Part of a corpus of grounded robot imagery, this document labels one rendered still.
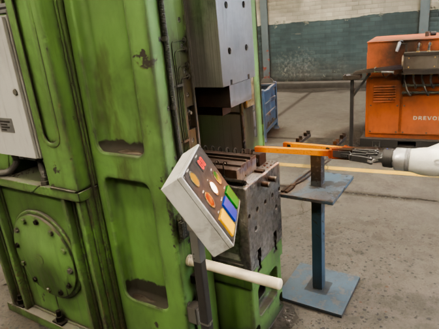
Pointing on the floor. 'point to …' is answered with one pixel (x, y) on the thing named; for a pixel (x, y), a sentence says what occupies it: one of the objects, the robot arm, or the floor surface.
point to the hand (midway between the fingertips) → (341, 153)
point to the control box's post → (200, 267)
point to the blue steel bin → (269, 107)
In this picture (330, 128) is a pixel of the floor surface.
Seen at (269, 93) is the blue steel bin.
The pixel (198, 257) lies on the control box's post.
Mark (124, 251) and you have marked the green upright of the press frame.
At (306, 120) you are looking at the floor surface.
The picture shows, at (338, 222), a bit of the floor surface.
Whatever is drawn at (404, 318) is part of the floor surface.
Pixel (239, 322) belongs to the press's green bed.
